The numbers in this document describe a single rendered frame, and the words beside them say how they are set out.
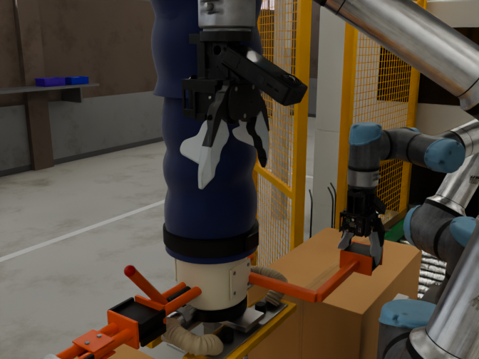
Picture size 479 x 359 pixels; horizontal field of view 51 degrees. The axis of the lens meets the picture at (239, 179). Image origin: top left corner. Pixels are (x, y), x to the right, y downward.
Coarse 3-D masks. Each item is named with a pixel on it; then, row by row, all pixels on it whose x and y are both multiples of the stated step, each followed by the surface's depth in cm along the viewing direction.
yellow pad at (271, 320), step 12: (264, 300) 132; (264, 312) 125; (276, 312) 126; (288, 312) 128; (264, 324) 121; (276, 324) 123; (228, 336) 113; (240, 336) 116; (252, 336) 117; (264, 336) 119; (228, 348) 112; (240, 348) 112; (252, 348) 115
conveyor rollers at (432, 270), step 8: (400, 240) 307; (424, 256) 283; (432, 256) 287; (424, 264) 274; (432, 264) 279; (440, 264) 276; (424, 272) 265; (432, 272) 264; (440, 272) 268; (424, 280) 256; (432, 280) 255; (440, 280) 259; (424, 288) 247
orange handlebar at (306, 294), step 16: (336, 272) 122; (352, 272) 125; (176, 288) 115; (192, 288) 114; (272, 288) 117; (288, 288) 115; (304, 288) 114; (320, 288) 114; (176, 304) 108; (80, 336) 95; (96, 336) 95; (128, 336) 97; (64, 352) 91; (80, 352) 93; (96, 352) 92; (112, 352) 95
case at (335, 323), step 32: (288, 256) 185; (320, 256) 185; (384, 256) 185; (416, 256) 188; (256, 288) 167; (352, 288) 161; (384, 288) 161; (416, 288) 195; (288, 320) 162; (320, 320) 155; (352, 320) 148; (256, 352) 173; (288, 352) 165; (320, 352) 158; (352, 352) 151
